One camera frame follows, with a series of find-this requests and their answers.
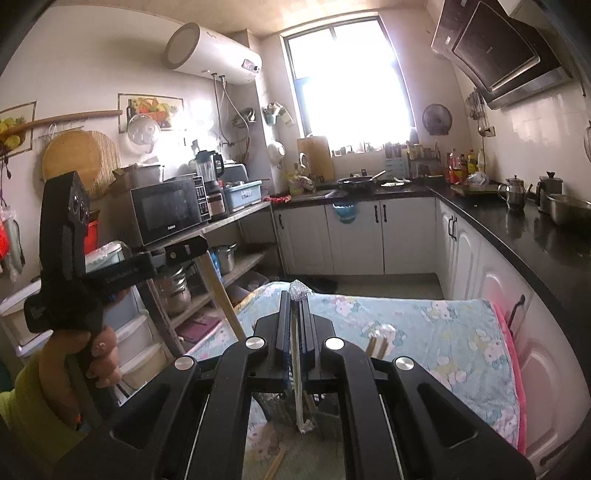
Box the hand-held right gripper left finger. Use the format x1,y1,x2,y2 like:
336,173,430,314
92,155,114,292
69,292,293,480

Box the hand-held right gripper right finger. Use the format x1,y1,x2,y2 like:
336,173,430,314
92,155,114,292
300,295,536,480

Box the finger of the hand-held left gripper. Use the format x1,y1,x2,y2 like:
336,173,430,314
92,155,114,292
139,249,186,272
164,235,209,265

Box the green plastic chopstick basket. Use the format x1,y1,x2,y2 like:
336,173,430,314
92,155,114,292
256,391,345,437

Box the group of chopsticks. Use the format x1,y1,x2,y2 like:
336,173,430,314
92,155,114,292
264,323,399,480

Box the person's left forearm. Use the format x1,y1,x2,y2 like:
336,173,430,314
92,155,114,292
0,357,81,467

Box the person's left hand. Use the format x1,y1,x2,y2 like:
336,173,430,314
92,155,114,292
32,325,122,428

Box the stacked steel pots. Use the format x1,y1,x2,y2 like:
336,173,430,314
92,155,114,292
157,265,192,317

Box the red bucket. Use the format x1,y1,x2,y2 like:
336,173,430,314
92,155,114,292
83,210,100,254

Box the small steel pot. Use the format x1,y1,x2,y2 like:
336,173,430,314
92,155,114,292
215,243,238,274

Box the black microwave oven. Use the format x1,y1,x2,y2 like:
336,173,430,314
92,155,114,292
130,175,212,247

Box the hanging plastic bags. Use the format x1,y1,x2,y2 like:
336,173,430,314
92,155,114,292
0,203,26,282

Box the metal shelf rack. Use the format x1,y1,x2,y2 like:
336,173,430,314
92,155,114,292
139,200,282,356

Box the plastic drawer unit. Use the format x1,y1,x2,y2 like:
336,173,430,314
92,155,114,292
0,241,168,393

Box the purple notebook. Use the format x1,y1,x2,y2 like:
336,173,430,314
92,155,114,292
178,315,222,343

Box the black blender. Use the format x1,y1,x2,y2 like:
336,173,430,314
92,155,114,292
193,150,225,220

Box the blue plastic bin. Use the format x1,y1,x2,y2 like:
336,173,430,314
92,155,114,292
223,180,263,214

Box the cardboard box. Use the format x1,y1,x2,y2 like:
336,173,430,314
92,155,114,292
113,162,164,195

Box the round bamboo tray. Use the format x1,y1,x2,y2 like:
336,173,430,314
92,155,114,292
41,130,122,200

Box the cartoon printed tablecloth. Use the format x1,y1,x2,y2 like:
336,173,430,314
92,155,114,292
185,281,520,480

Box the fruit picture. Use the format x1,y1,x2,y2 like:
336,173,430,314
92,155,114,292
0,102,38,155
117,93,180,134

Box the wooden rolling pin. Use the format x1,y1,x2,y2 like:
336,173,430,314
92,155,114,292
0,109,123,139

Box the blue hanging pouch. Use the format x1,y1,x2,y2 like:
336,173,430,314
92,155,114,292
332,199,358,225

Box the wooden cutting board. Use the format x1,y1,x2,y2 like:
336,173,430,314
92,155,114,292
297,135,334,183

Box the black frying pan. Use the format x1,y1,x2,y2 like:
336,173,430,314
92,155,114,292
337,170,387,192

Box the white water heater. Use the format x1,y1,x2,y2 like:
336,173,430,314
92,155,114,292
165,23,263,86

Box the countertop spice rack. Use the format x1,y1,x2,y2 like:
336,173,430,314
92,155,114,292
384,143,444,181

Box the kitchen window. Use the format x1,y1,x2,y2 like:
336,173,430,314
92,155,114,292
281,14,416,155

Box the condiment bottles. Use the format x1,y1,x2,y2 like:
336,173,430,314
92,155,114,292
445,148,489,183

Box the black kitchen countertop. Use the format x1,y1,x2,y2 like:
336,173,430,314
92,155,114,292
272,182,591,333

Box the steel kettle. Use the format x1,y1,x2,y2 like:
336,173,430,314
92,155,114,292
498,175,533,213

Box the hanging kitchen tools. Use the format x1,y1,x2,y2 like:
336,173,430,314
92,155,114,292
465,88,490,134

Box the black range hood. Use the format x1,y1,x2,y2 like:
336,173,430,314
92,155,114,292
431,0,573,110

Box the wall utensil holder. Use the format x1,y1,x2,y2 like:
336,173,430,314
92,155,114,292
263,102,294,126

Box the small wall fan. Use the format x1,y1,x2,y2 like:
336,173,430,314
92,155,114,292
422,104,453,136

